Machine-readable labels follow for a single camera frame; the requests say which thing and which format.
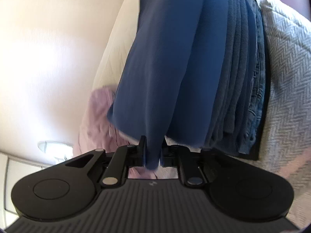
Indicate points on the white ceiling lamp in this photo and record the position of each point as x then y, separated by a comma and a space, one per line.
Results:
57, 151

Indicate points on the pink quilted bedspread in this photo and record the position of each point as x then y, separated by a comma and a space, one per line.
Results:
118, 46

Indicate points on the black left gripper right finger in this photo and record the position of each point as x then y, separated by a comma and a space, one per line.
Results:
168, 157

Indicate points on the grey herringbone blanket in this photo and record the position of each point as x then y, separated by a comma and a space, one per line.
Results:
285, 144

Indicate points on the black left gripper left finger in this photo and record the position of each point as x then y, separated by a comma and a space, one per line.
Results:
141, 148

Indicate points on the navy blue garment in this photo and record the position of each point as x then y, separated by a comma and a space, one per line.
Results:
171, 75

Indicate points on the grey knitted folded garment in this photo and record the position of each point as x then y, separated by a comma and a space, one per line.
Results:
232, 74

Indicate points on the folded blue jeans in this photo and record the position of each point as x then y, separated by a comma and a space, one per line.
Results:
259, 98

